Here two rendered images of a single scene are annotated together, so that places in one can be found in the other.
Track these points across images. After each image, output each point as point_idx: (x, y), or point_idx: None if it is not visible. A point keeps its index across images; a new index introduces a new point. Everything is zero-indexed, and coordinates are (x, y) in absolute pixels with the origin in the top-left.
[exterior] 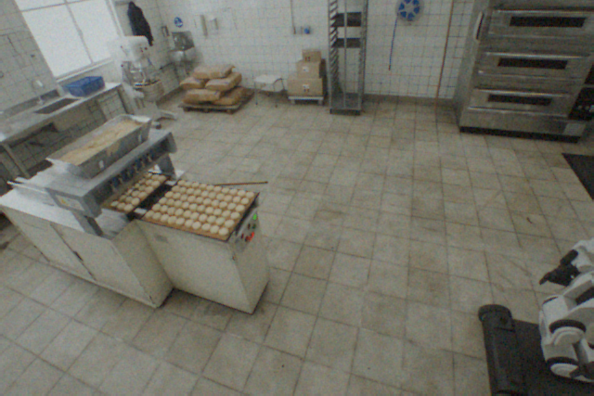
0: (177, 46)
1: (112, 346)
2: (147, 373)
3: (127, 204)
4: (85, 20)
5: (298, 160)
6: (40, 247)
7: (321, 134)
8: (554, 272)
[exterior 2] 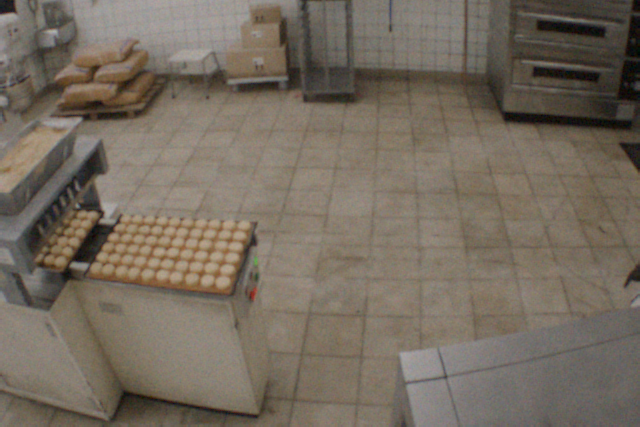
0: (49, 23)
1: None
2: None
3: (56, 257)
4: None
5: (266, 183)
6: None
7: (296, 135)
8: (636, 268)
